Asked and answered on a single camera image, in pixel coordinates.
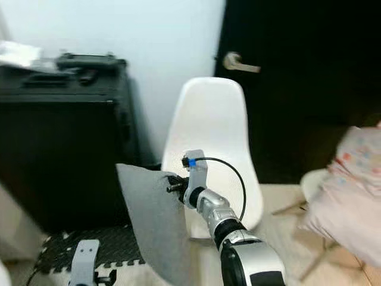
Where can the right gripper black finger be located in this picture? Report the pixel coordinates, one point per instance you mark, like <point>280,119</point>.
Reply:
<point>172,187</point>
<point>172,179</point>

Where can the grey pillow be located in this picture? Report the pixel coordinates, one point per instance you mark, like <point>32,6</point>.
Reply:
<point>155,223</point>

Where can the white pillow with coloured dots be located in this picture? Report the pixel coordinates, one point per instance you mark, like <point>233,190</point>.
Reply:
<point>348,190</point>

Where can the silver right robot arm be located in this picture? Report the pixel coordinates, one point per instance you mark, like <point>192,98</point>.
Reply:
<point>250,250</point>

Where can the black foam floor mat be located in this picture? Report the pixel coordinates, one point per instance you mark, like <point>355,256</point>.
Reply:
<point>59,250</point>

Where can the large black case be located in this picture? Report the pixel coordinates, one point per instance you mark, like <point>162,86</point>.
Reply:
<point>65,152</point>

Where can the long black device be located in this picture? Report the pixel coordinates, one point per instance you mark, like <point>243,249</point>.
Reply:
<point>92,61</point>

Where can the black door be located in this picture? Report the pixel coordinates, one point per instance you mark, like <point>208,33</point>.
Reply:
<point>309,95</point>

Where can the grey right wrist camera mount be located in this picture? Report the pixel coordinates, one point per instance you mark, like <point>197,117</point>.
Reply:
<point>196,174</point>

